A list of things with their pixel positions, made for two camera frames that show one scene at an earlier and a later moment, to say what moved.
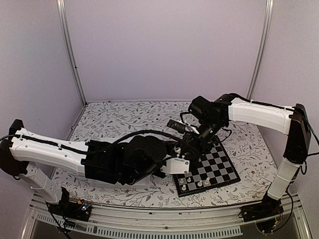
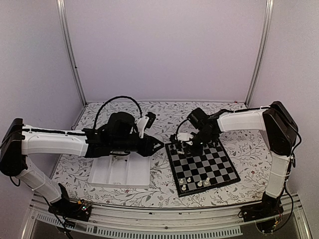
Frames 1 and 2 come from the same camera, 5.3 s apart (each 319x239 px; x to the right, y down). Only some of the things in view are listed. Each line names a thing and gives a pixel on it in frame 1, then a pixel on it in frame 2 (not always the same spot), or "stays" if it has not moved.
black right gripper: [203, 142] → [196, 152]
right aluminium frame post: [264, 40] stays
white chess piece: [207, 181] stays
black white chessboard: [215, 169] stays
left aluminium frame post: [62, 15] stays
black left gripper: [170, 146] → [149, 142]
